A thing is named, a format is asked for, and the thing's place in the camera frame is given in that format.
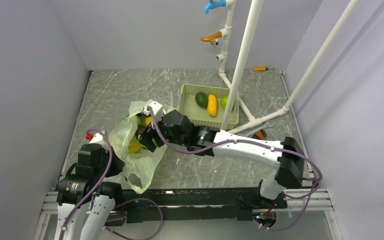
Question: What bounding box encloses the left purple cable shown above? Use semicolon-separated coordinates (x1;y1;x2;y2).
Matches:
57;128;164;240

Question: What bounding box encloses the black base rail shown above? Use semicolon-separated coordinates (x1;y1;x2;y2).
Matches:
115;187;288;224

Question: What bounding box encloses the pale green plastic basket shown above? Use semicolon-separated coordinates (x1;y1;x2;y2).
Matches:
178;84;230;128

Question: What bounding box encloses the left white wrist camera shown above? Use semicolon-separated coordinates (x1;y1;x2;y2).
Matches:
85;131;108;148

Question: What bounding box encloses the silver open-end wrench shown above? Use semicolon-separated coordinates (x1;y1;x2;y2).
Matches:
237;120;274;137

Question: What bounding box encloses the light green plastic bag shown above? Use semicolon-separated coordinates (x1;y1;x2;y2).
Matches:
108;101;167;194

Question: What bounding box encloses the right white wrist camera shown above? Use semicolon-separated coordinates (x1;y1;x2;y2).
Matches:
142;99;165;122

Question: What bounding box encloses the white PVC pipe frame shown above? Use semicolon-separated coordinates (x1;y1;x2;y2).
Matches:
221;0;360;134

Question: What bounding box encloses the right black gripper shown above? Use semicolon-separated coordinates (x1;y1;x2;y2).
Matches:
139;113;188;152

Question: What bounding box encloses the blue plastic faucet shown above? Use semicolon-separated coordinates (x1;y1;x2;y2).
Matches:
204;0;227;14

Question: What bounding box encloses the orange handled screwdriver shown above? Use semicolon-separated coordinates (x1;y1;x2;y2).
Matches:
252;67;268;72

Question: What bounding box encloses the orange plastic faucet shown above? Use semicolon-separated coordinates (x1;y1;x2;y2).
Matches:
200;31;223;45

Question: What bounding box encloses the yellow fake mango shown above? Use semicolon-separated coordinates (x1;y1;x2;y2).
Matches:
207;94;218;118

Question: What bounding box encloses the dark green fake avocado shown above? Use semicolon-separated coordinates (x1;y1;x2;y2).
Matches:
194;91;209;108

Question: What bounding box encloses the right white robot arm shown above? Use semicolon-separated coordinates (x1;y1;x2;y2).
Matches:
138;106;305;208

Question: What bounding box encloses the light green fake pear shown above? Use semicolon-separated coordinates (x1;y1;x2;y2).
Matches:
220;96;229;111

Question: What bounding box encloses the orange black brush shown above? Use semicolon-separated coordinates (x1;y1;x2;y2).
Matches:
252;129;267;140

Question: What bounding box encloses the yellow fake lemon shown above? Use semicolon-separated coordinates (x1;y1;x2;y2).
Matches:
128;141;142;154

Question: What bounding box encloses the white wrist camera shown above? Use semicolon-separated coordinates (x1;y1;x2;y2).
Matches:
85;131;108;148
142;99;165;122

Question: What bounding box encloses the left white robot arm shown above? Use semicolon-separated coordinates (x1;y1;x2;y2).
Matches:
54;143;125;240

